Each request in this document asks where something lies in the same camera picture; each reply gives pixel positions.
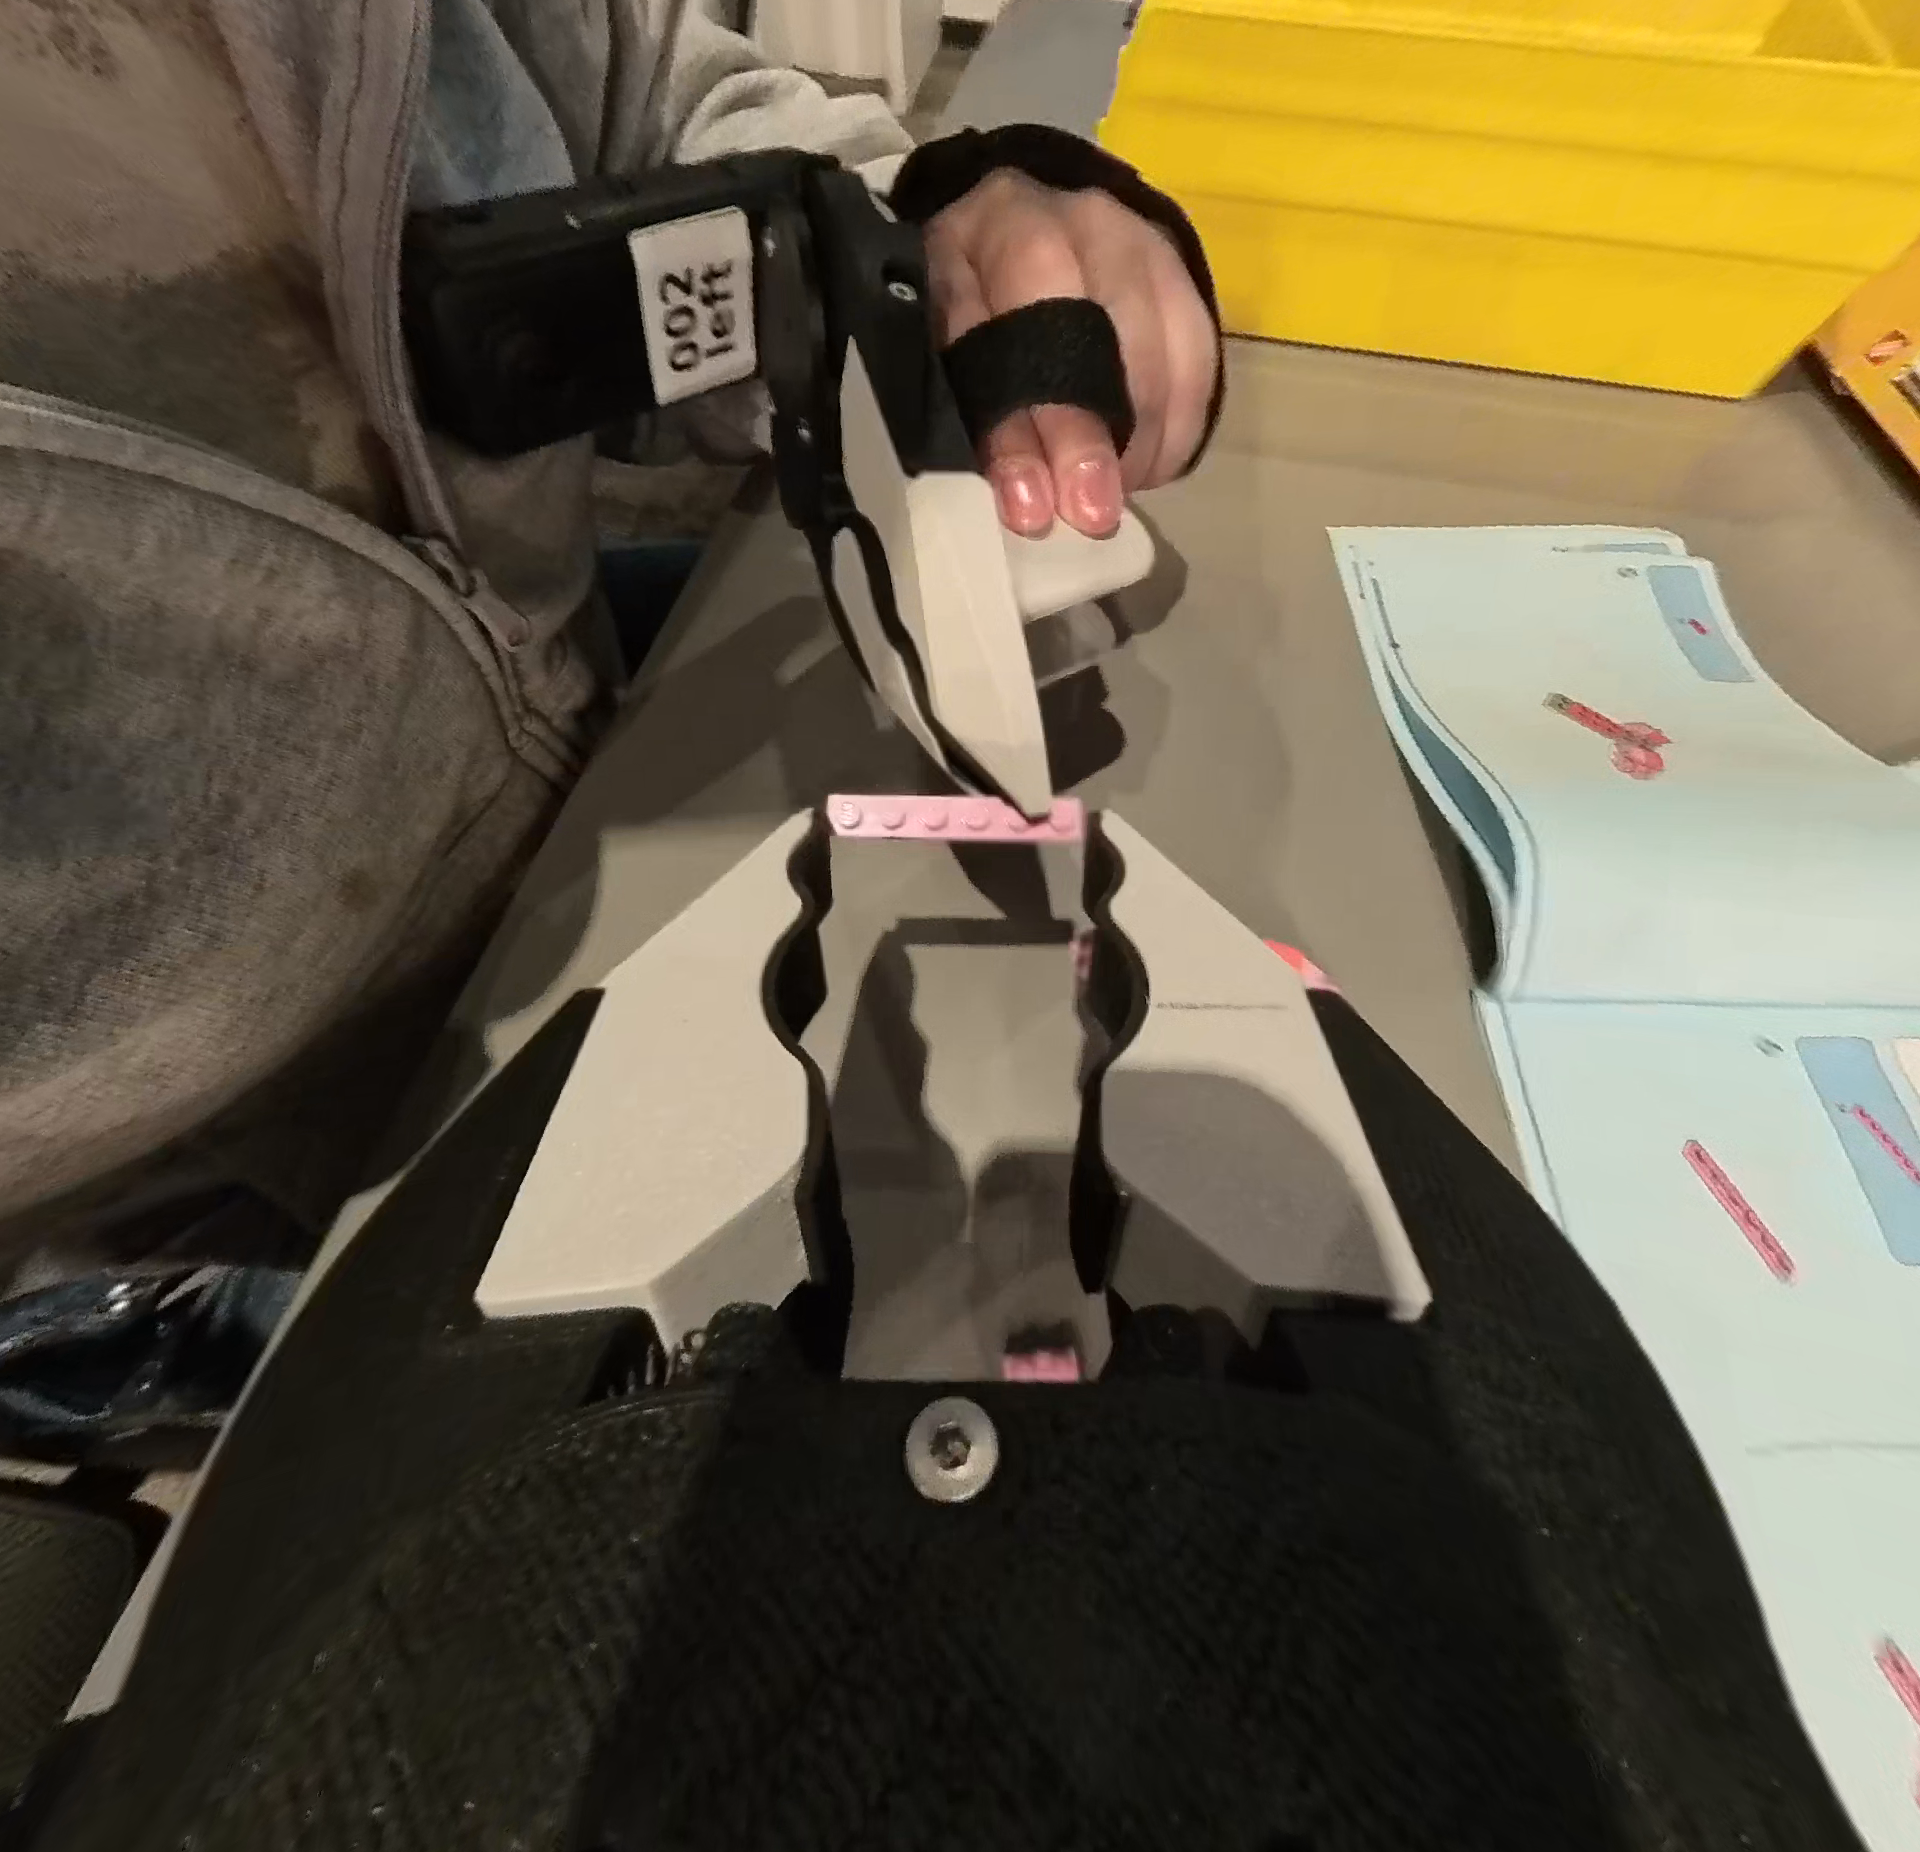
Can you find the long pink brick plate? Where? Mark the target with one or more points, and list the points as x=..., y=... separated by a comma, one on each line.
x=916, y=819

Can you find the black mesh chair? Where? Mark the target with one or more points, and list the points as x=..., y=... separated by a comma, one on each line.
x=61, y=1581

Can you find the grey desk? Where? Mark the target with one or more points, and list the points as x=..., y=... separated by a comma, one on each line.
x=1275, y=532

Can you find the person's grey clothing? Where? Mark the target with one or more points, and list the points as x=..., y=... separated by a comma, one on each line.
x=225, y=758

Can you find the person's left forearm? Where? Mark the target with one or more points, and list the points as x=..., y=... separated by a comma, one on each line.
x=780, y=113

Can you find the yellow plastic bin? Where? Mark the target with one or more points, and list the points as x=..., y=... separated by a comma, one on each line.
x=1425, y=202

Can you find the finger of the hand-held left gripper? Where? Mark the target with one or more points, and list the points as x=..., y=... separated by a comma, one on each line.
x=975, y=637
x=867, y=629

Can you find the open light blue instruction booklet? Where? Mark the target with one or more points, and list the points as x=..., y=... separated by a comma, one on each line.
x=1649, y=862

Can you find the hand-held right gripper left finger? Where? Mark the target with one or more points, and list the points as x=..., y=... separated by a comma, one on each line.
x=645, y=1163

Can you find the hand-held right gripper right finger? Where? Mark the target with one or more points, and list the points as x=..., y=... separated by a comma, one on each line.
x=1275, y=1163

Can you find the yellow toy box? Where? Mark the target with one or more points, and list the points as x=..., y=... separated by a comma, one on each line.
x=1875, y=367

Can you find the person's left hand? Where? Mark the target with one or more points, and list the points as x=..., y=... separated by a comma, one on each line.
x=1081, y=247

